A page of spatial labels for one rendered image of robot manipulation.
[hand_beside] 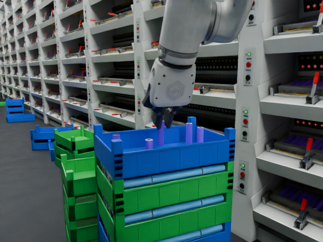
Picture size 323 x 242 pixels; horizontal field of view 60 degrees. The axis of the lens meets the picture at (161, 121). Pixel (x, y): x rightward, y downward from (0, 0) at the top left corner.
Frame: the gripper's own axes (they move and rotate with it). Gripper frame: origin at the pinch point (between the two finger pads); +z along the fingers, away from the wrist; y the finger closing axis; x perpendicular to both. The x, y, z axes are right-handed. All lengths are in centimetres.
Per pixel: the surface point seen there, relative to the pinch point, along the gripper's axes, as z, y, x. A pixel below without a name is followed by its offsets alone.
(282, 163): 15.6, 41.5, -7.5
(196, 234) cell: 21.4, 5.3, -19.2
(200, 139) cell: 6.0, 11.2, -2.3
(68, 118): 122, 0, 180
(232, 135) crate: -0.6, 14.0, -9.7
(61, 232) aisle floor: 64, -23, 19
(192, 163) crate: 4.4, 3.3, -12.1
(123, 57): 25, 20, 98
